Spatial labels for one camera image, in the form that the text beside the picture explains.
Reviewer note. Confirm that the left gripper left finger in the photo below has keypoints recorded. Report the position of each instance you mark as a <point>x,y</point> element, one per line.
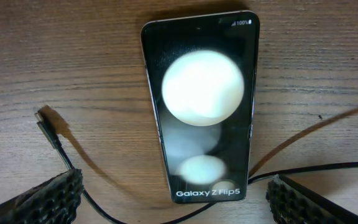
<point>53,202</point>

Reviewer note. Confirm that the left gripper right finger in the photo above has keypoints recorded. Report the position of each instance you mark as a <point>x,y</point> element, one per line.
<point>292,203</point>

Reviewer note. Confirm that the black Galaxy flip phone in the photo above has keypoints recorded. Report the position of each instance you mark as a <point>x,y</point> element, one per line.
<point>201,72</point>

